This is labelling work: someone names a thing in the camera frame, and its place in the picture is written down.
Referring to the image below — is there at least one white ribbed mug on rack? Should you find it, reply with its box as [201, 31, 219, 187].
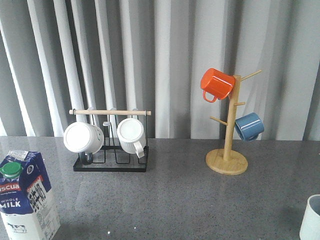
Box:
[117, 118, 146, 159]

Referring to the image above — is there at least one blue enamel mug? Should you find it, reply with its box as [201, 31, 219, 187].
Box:
[234, 112, 265, 142]

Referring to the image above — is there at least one blue white milk carton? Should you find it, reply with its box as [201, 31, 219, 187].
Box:
[0, 150, 61, 240]

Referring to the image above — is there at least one black wire mug rack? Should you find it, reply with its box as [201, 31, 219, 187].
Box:
[69, 108, 152, 172]

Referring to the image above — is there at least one white smiley mug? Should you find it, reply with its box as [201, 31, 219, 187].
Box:
[63, 122, 104, 165]

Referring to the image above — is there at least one grey curtain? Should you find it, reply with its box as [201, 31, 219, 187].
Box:
[0, 0, 320, 141]

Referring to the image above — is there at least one wooden mug tree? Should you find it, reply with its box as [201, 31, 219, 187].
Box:
[205, 69, 262, 175]

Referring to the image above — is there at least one white HOME mug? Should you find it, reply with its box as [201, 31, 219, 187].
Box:
[299, 194, 320, 240]

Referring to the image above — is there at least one orange enamel mug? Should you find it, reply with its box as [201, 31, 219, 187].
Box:
[200, 68, 236, 103]

